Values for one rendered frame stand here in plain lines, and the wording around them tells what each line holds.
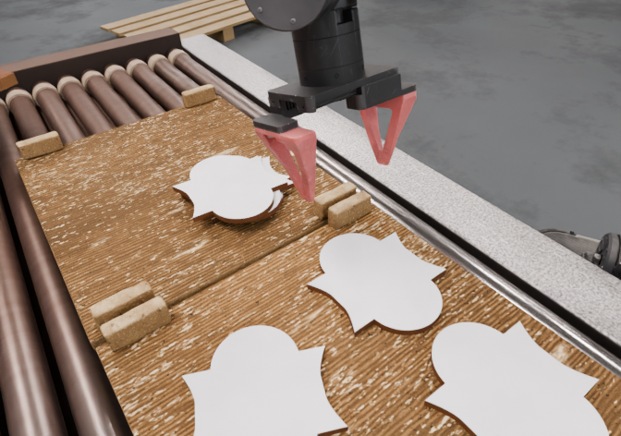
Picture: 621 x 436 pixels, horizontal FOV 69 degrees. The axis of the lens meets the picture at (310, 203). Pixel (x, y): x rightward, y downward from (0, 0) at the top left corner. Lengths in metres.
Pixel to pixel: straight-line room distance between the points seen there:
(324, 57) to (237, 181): 0.26
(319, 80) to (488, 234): 0.32
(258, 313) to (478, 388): 0.21
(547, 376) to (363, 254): 0.20
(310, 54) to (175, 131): 0.44
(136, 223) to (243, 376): 0.27
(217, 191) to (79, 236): 0.17
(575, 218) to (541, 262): 1.67
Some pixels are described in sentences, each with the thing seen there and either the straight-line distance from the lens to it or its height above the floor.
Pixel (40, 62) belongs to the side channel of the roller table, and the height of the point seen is 0.95.
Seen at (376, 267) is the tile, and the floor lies 0.94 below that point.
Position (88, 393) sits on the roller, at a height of 0.92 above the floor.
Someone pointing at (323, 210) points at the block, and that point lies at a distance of 0.55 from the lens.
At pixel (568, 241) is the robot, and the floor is 0.24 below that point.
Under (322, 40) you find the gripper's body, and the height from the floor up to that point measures 1.18.
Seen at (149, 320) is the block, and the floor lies 0.95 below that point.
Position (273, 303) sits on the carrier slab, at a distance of 0.47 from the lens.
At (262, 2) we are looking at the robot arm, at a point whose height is 1.22.
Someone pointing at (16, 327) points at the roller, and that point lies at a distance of 0.57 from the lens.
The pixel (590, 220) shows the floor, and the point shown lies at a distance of 2.27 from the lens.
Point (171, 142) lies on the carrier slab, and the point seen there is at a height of 0.94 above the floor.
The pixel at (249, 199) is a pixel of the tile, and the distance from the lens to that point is 0.56.
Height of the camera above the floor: 1.30
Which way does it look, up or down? 39 degrees down
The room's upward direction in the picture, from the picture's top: 2 degrees counter-clockwise
